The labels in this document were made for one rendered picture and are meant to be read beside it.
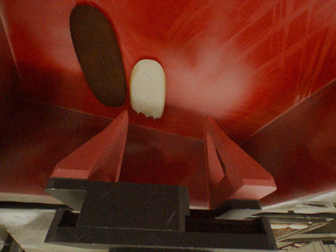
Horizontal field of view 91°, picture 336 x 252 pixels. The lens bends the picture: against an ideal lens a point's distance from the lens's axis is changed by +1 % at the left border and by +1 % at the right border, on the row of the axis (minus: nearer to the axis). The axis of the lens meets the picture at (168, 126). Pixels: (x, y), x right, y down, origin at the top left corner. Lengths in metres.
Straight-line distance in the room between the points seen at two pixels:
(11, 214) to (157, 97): 0.43
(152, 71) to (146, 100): 0.03
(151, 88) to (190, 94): 0.05
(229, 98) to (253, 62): 0.05
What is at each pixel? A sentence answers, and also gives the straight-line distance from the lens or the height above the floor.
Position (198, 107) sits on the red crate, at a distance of 0.20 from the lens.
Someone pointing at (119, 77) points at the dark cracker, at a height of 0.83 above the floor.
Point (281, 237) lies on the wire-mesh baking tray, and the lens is 1.04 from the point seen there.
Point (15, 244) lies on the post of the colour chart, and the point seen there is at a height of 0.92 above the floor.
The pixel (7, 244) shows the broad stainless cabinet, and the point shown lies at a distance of 2.11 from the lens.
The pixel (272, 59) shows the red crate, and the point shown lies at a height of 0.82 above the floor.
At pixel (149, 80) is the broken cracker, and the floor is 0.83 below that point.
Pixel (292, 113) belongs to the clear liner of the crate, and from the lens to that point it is 0.25.
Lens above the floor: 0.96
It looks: 37 degrees down
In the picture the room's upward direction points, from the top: 178 degrees clockwise
